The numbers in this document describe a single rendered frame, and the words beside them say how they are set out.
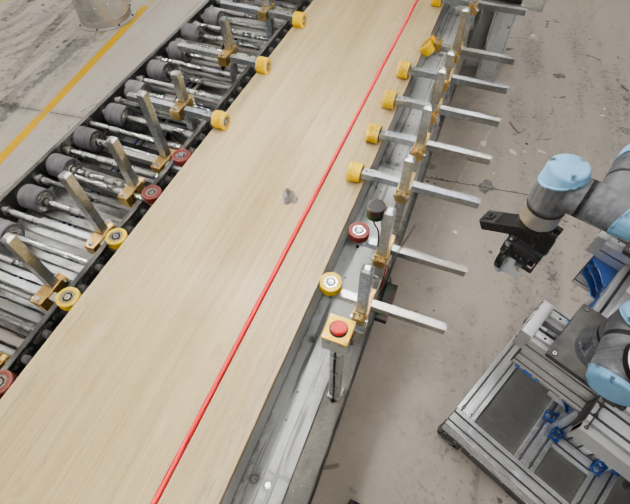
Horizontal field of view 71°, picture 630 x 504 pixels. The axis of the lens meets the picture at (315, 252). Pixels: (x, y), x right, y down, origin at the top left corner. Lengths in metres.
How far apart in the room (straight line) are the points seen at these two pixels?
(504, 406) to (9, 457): 1.85
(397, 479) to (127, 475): 1.25
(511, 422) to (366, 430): 0.65
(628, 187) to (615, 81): 3.67
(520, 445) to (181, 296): 1.52
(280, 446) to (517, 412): 1.10
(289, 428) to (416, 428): 0.85
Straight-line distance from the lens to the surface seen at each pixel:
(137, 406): 1.49
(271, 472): 1.64
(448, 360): 2.48
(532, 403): 2.30
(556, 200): 0.92
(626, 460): 1.53
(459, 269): 1.70
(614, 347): 1.26
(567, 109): 4.11
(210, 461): 1.39
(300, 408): 1.68
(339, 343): 1.11
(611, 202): 0.92
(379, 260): 1.66
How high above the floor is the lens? 2.24
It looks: 55 degrees down
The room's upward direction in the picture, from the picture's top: 2 degrees counter-clockwise
